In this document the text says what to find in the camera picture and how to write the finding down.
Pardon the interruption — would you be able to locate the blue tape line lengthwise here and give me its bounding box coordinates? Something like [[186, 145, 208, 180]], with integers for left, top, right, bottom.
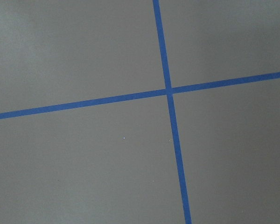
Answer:
[[153, 0, 192, 224]]

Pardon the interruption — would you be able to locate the brown paper table cover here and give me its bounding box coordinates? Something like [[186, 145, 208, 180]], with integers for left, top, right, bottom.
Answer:
[[0, 0, 280, 224]]

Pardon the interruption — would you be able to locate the blue tape line crosswise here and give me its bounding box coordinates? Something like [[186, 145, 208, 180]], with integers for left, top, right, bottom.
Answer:
[[0, 72, 280, 119]]

